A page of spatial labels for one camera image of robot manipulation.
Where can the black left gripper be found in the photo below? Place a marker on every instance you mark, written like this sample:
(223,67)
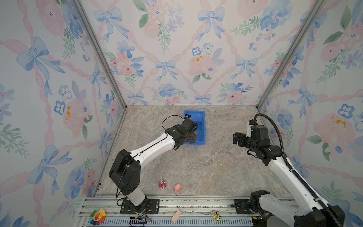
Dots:
(192,137)

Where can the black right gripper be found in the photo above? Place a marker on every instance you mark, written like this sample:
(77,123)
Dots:
(242,136)

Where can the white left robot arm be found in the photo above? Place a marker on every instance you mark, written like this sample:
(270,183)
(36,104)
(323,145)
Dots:
(126,169)

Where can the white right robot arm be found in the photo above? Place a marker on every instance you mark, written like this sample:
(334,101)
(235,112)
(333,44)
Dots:
(312,211)

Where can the pink pig toy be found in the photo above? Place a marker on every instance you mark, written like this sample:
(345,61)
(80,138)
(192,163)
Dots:
(177,187)

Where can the red pink toy figure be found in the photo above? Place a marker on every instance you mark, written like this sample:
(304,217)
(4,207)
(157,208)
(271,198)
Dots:
(162,184)

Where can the pink eraser block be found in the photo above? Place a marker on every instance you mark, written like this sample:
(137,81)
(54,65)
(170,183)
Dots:
(176,216)

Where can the green yellow toy car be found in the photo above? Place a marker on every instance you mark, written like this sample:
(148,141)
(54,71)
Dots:
(216,216)

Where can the rainbow flower toy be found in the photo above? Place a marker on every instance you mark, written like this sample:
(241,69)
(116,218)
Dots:
(98,217)

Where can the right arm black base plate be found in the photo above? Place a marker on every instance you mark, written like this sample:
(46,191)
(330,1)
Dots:
(242,206)

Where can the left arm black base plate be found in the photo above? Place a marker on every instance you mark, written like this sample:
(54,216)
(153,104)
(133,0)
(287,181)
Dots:
(148,206)

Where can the left corner aluminium post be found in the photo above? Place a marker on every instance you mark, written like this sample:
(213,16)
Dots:
(84,20)

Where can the corner aluminium post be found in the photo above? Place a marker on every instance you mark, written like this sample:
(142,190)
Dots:
(84,20)
(294,46)

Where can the aluminium frame rail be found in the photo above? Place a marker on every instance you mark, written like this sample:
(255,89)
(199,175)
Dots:
(196,212)

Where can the right corner aluminium post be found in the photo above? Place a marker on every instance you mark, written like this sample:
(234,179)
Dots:
(294,46)

